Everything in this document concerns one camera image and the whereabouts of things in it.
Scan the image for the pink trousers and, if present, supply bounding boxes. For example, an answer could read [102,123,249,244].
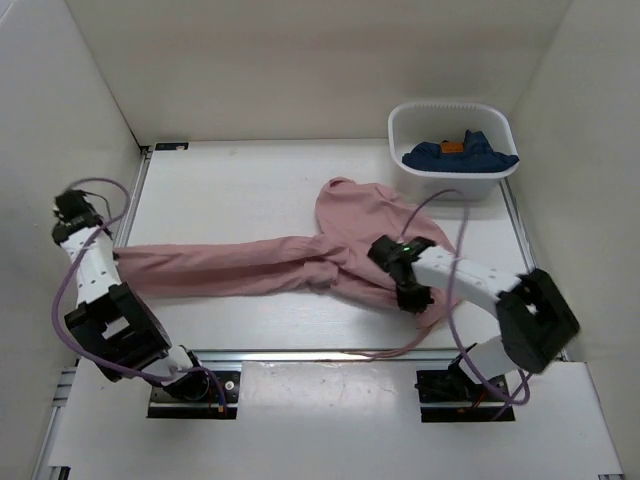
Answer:
[115,177,454,309]

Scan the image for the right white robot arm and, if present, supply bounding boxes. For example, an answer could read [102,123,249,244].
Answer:
[368,236,580,400]

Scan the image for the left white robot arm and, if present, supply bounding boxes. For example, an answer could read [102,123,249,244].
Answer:
[52,189,211,402]

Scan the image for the dark blue folded trousers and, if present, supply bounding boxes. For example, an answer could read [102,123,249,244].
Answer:
[402,130,520,174]

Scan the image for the white plastic basket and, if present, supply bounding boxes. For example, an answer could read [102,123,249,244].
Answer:
[387,101,520,201]

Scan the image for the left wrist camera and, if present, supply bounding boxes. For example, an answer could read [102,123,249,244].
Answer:
[54,189,92,218]

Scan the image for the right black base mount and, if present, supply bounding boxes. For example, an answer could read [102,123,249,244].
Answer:
[414,370,516,424]

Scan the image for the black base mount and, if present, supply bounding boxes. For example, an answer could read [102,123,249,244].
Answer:
[147,362,242,421]
[414,370,516,424]

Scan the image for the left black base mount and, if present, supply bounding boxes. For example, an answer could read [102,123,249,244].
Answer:
[147,362,242,421]

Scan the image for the aluminium table frame rail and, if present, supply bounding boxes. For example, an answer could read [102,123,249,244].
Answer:
[38,142,626,480]

